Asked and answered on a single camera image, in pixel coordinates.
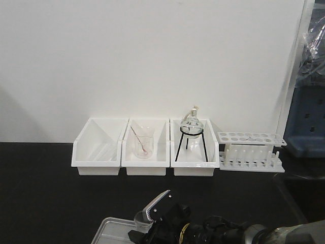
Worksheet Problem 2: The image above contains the clear glass beaker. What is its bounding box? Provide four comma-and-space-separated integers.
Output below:
134, 211, 154, 233

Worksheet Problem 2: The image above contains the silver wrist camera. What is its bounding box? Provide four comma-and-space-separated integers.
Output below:
142, 190, 175, 222

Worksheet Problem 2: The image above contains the right white storage bin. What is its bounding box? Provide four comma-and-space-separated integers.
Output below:
170, 119, 220, 176

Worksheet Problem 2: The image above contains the white storage bin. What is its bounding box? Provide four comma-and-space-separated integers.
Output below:
71, 118, 129, 176
170, 119, 220, 176
121, 118, 170, 176

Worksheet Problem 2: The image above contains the red stirring rod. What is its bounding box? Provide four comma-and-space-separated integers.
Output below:
130, 126, 148, 155

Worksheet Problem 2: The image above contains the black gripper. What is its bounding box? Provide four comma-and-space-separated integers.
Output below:
128, 204, 201, 244

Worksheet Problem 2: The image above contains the glass beaker in bin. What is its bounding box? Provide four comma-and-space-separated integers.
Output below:
133, 126, 154, 159

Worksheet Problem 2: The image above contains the white test tube rack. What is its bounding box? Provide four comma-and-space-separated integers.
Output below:
217, 132, 286, 173

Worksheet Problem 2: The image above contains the silver metal tray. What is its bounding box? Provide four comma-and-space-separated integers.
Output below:
91, 217, 144, 243

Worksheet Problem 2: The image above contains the clear plastic bag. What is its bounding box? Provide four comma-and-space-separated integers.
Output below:
296, 1, 324, 87

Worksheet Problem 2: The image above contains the blue pegboard drying rack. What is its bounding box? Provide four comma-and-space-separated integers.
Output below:
284, 86, 324, 158

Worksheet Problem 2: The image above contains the middle white storage bin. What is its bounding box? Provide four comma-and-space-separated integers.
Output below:
121, 118, 170, 176

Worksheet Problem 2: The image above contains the round glass flask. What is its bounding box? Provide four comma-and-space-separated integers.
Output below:
180, 106, 204, 139

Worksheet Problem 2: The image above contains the left white storage bin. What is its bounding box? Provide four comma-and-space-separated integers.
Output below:
71, 118, 129, 176

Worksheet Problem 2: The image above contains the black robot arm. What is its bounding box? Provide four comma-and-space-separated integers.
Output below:
128, 204, 324, 243

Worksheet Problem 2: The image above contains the black wire tripod stand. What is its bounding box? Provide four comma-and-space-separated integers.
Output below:
175, 126, 208, 162

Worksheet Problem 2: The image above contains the yellow cable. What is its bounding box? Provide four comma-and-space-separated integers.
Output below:
179, 223, 191, 244

